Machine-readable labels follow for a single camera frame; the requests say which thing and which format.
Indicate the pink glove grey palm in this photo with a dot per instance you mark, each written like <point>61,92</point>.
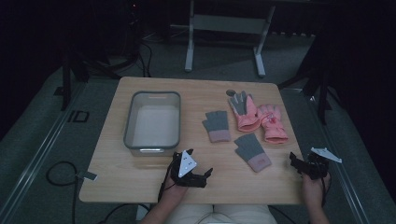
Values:
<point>246,120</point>

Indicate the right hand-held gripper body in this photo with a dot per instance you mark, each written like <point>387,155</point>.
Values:
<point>317,166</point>

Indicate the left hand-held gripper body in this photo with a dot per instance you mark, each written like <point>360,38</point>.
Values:
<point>186,165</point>

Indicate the grey table edge clamp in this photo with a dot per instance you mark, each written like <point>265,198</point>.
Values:
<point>88,176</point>

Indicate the white desk frame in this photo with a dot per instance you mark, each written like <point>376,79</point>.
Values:
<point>229,24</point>

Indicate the person's legs in light trousers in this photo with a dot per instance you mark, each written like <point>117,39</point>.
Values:
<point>218,214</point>

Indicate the person's right hand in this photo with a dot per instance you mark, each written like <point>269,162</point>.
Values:
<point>314,191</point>

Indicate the grey plastic bin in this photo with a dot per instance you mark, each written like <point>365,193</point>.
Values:
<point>155,124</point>

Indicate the white table leg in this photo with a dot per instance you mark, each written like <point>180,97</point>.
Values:
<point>141,213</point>

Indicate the metal floor rail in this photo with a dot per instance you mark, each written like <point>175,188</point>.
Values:
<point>37,158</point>
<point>342,180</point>

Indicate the black tripod stand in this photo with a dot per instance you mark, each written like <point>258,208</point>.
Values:
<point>66,84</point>
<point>322,99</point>

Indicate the grey fingerless glove pink cuff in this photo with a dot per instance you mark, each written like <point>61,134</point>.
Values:
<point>250,149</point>
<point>216,124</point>

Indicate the person's left hand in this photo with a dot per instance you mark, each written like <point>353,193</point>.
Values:
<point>172,193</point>

